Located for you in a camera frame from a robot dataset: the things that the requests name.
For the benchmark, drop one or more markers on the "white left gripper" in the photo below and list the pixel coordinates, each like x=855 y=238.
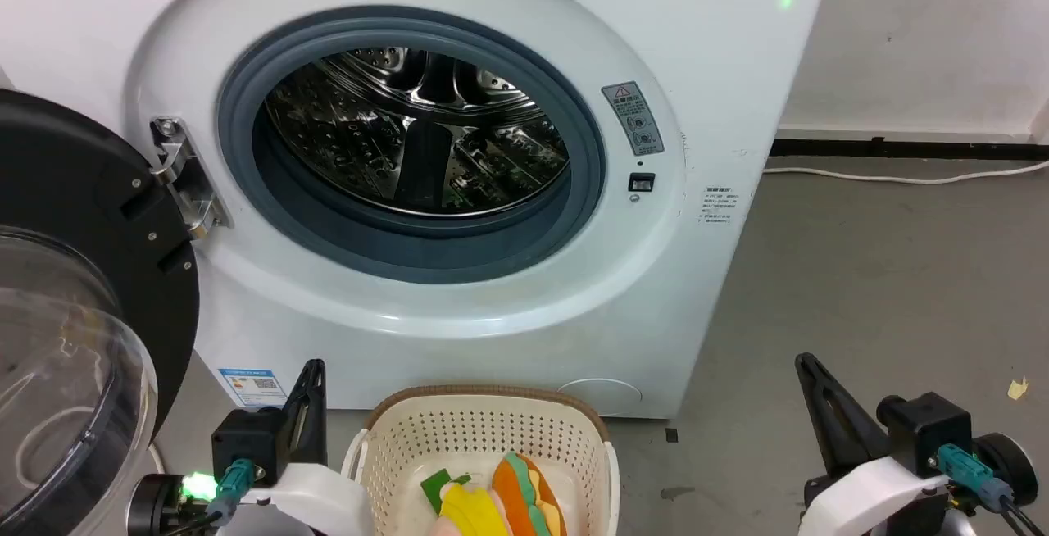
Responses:
x=315 y=497

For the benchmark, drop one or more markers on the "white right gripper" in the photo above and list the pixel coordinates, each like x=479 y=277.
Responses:
x=873 y=491

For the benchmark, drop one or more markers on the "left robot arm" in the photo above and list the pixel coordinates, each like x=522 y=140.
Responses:
x=160 y=503

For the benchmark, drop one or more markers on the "white front-load washing machine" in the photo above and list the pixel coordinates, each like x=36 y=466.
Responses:
x=459 y=339

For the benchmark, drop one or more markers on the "blue and white energy sticker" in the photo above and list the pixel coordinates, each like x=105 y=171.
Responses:
x=253 y=387

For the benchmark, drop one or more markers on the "cream perforated laundry basket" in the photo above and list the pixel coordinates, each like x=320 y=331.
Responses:
x=483 y=429

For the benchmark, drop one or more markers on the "yellow paper scrap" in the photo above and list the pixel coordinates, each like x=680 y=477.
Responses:
x=1017 y=389

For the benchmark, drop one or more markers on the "grey rubber door gasket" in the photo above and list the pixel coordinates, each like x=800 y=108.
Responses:
x=410 y=253

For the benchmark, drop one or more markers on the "orange and green plush toy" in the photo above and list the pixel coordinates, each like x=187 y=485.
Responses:
x=524 y=497

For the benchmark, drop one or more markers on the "stainless steel washer drum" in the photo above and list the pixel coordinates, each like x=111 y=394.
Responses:
x=414 y=134

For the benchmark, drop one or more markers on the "black washer door with glass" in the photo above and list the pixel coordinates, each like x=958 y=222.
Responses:
x=78 y=216

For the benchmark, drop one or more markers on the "grey warning sticker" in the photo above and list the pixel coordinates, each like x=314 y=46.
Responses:
x=633 y=118

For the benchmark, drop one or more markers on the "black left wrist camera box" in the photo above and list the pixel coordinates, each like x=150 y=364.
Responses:
x=248 y=442

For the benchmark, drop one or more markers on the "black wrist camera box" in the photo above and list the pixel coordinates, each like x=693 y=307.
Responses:
x=926 y=429
x=248 y=442

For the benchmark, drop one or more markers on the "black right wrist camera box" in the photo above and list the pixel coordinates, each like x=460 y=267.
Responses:
x=926 y=429

